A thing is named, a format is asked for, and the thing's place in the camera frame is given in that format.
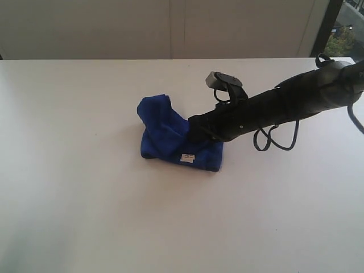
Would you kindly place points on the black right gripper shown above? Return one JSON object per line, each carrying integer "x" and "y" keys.
{"x": 229, "y": 121}

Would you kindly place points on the blue cloth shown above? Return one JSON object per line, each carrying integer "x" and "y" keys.
{"x": 165, "y": 136}

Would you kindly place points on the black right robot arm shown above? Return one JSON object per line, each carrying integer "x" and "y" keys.
{"x": 332, "y": 85}

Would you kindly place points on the green tree outside window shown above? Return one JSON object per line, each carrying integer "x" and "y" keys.
{"x": 340, "y": 42}

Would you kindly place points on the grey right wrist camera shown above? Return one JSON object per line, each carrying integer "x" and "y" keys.
{"x": 226, "y": 83}

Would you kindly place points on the black window frame post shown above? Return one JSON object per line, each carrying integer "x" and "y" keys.
{"x": 326, "y": 26}

